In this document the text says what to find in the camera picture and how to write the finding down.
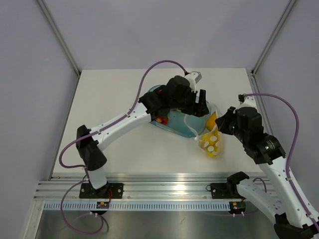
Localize white slotted cable duct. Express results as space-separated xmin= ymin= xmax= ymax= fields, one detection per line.
xmin=44 ymin=201 xmax=230 ymax=211

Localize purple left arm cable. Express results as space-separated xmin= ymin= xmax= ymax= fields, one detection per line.
xmin=59 ymin=60 xmax=190 ymax=235

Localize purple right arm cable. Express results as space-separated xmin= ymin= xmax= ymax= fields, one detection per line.
xmin=238 ymin=92 xmax=319 ymax=225

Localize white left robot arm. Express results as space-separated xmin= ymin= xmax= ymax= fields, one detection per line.
xmin=76 ymin=72 xmax=209 ymax=198

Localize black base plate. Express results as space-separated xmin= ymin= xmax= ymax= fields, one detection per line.
xmin=79 ymin=183 xmax=124 ymax=199
xmin=206 ymin=183 xmax=243 ymax=200

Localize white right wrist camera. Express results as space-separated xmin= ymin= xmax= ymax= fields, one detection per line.
xmin=237 ymin=95 xmax=257 ymax=109

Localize left aluminium frame post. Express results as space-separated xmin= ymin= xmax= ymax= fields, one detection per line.
xmin=35 ymin=0 xmax=81 ymax=79

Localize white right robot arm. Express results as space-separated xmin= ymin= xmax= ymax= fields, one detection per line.
xmin=215 ymin=107 xmax=319 ymax=239

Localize clear dotted zip bag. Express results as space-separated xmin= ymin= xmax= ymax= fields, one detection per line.
xmin=183 ymin=103 xmax=223 ymax=159

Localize aluminium mounting rail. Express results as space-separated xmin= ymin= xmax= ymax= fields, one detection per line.
xmin=33 ymin=173 xmax=280 ymax=200

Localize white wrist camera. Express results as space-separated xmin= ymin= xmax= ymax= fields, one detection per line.
xmin=237 ymin=95 xmax=257 ymax=109
xmin=185 ymin=71 xmax=202 ymax=92

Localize orange yellow mango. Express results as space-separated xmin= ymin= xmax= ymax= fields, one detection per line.
xmin=205 ymin=112 xmax=217 ymax=131

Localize aluminium frame post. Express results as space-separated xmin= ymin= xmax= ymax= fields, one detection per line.
xmin=251 ymin=0 xmax=299 ymax=77
xmin=35 ymin=0 xmax=81 ymax=79

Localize teal plastic tray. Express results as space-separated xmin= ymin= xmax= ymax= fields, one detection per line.
xmin=139 ymin=85 xmax=210 ymax=138

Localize right aluminium frame post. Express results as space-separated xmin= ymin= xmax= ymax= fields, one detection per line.
xmin=251 ymin=0 xmax=299 ymax=77

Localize red strawberries with leaves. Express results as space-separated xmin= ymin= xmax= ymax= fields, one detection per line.
xmin=156 ymin=117 xmax=169 ymax=125

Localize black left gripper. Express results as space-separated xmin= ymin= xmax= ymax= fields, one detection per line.
xmin=169 ymin=87 xmax=208 ymax=117

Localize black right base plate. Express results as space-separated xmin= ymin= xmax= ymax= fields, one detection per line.
xmin=206 ymin=183 xmax=243 ymax=200

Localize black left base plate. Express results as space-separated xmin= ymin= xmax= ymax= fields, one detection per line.
xmin=79 ymin=183 xmax=124 ymax=199

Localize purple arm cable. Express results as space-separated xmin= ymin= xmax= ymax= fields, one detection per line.
xmin=238 ymin=92 xmax=319 ymax=225
xmin=59 ymin=60 xmax=190 ymax=235

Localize yellow banana bunch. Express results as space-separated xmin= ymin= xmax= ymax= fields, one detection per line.
xmin=198 ymin=130 xmax=223 ymax=158

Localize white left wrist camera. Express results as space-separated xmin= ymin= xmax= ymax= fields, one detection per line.
xmin=185 ymin=71 xmax=202 ymax=92

